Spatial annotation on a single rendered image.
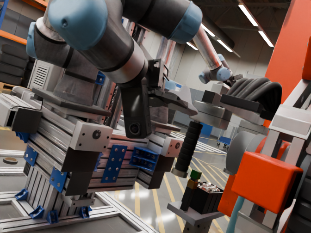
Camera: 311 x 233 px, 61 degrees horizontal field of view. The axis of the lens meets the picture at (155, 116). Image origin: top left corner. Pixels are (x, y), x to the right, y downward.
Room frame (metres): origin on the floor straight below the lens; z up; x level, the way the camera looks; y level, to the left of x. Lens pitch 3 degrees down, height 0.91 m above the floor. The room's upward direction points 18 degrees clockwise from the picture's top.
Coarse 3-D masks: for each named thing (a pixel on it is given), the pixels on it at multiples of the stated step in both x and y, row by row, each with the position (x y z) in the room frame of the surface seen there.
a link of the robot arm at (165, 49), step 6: (162, 36) 1.49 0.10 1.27; (162, 42) 1.48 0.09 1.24; (168, 42) 1.47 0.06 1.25; (174, 42) 1.49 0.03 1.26; (162, 48) 1.48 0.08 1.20; (168, 48) 1.47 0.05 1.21; (162, 54) 1.47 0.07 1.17; (168, 54) 1.48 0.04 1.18; (168, 60) 1.49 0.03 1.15; (156, 66) 1.48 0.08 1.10; (168, 66) 1.50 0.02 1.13
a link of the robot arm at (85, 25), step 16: (64, 0) 0.34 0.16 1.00; (80, 0) 0.32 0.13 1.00; (96, 0) 0.33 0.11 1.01; (112, 0) 0.37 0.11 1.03; (48, 16) 0.34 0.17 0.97; (64, 16) 0.32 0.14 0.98; (80, 16) 0.32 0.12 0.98; (96, 16) 0.33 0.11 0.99; (112, 16) 0.36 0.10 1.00; (64, 32) 0.33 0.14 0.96; (80, 32) 0.33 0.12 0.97; (96, 32) 0.34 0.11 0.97; (112, 32) 0.36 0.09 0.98; (80, 48) 0.36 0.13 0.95; (96, 48) 0.36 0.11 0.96; (112, 48) 0.37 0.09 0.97; (128, 48) 0.40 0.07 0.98; (96, 64) 0.40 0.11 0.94; (112, 64) 0.40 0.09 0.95
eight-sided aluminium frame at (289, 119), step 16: (304, 80) 0.55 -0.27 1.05; (304, 96) 0.54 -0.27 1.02; (288, 112) 0.48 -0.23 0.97; (304, 112) 0.47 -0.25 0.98; (272, 128) 0.48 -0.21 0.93; (288, 128) 0.47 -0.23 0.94; (304, 128) 0.45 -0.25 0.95; (272, 144) 0.48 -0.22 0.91; (304, 144) 0.45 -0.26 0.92; (288, 160) 0.45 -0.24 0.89; (256, 208) 0.50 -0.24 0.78; (288, 208) 0.84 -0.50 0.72; (240, 224) 0.48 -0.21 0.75; (256, 224) 0.46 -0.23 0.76; (272, 224) 0.45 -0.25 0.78
